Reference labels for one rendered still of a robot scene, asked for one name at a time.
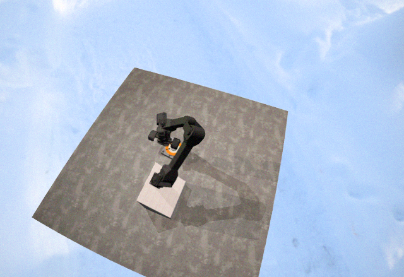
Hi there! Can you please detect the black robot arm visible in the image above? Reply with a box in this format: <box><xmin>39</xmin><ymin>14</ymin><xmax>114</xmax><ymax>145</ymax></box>
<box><xmin>149</xmin><ymin>112</ymin><xmax>205</xmax><ymax>189</ymax></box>

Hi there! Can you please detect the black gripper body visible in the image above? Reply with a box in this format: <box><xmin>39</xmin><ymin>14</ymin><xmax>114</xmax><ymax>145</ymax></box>
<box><xmin>148</xmin><ymin>130</ymin><xmax>181</xmax><ymax>150</ymax></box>

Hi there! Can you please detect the orange round plate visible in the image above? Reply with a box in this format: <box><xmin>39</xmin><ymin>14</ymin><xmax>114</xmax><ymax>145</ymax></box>
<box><xmin>165</xmin><ymin>143</ymin><xmax>181</xmax><ymax>156</ymax></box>

